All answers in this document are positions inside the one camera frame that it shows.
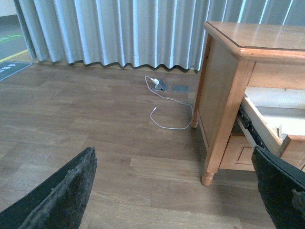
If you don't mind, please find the white floor charger plug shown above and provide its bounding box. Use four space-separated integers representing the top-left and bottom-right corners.
152 78 160 85

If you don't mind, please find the closed metal floor socket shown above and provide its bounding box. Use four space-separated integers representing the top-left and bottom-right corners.
172 84 189 93

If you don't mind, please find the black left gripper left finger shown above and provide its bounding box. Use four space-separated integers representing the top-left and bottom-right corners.
0 147 97 229

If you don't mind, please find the grey pleated curtain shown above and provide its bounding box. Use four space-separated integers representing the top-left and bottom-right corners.
14 0 305 70

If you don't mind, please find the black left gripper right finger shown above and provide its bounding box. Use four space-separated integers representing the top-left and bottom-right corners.
251 145 305 229

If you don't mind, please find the white floor cable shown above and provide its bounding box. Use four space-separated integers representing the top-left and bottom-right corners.
145 75 194 130

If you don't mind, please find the wooden nightstand frame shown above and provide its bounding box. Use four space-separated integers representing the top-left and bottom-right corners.
191 21 305 186

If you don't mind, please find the open metal floor socket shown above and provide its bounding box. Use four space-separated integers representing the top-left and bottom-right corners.
153 80 168 91

